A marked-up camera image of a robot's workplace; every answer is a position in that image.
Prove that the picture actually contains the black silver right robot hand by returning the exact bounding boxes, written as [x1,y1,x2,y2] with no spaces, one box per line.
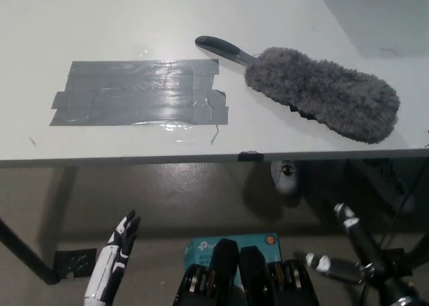
[294,202,387,286]

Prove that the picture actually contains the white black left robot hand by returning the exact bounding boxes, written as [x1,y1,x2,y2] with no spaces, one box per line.
[83,210,141,303]

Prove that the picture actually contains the grey fluffy duster with handle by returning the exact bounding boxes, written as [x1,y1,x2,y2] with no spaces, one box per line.
[194,35,402,145]

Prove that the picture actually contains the black tape patch on floor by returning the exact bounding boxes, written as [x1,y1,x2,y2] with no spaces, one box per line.
[55,248,98,280]

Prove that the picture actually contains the teal router cardboard box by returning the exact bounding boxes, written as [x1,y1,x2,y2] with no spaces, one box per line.
[182,232,282,287]

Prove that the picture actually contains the black metal table leg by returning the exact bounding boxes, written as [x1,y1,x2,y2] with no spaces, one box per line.
[0,215,60,285]

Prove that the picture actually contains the small black tape strip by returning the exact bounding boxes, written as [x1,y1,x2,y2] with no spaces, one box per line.
[237,150,264,162]

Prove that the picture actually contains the grey duct tape patch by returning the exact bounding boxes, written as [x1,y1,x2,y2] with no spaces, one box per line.
[49,60,230,128]

